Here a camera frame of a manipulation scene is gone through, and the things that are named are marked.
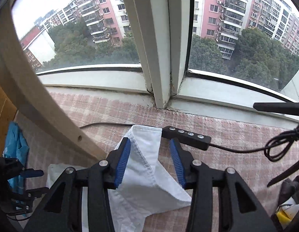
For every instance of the black bag with items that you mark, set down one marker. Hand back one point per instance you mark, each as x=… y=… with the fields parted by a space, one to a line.
x=286 y=216

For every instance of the black inline remote controller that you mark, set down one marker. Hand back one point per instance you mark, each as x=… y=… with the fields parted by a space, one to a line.
x=186 y=137

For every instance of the black tripod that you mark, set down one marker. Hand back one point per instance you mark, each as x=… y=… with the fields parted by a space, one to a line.
x=282 y=125

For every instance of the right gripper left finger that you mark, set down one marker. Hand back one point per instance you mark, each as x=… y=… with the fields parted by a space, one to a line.
x=117 y=163

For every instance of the blue garment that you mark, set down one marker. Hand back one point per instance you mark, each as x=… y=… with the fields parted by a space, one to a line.
x=16 y=147

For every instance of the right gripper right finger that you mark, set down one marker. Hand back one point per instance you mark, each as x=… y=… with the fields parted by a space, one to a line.
x=182 y=160

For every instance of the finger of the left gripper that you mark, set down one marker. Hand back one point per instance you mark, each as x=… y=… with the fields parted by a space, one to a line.
x=30 y=173

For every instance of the white shirt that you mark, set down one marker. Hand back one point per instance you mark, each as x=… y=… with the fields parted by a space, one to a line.
x=147 y=188

